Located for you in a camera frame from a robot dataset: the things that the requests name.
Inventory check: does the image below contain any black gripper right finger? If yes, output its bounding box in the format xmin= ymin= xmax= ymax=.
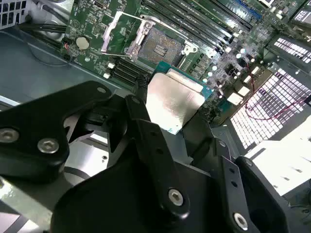
xmin=184 ymin=117 xmax=292 ymax=233

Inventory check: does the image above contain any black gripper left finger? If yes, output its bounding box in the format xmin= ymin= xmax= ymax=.
xmin=0 ymin=75 xmax=191 ymax=223

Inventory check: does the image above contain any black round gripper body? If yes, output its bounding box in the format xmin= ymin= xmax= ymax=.
xmin=50 ymin=149 xmax=230 ymax=233

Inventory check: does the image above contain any silver-topped CPU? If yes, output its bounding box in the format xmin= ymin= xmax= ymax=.
xmin=145 ymin=61 xmax=215 ymax=134

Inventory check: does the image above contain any metal socket cover frame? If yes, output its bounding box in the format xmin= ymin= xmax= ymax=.
xmin=100 ymin=10 xmax=152 ymax=59

